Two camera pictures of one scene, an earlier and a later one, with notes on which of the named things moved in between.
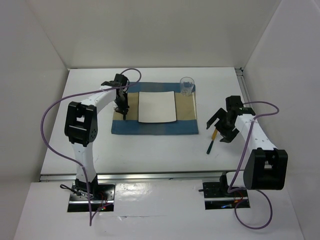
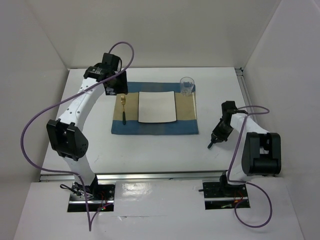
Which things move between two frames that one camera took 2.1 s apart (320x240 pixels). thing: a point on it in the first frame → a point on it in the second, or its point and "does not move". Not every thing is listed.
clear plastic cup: x=187 y=84 does not move
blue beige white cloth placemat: x=186 y=112 does not move
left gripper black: x=125 y=106 → x=122 y=88
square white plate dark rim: x=156 y=106 does not move
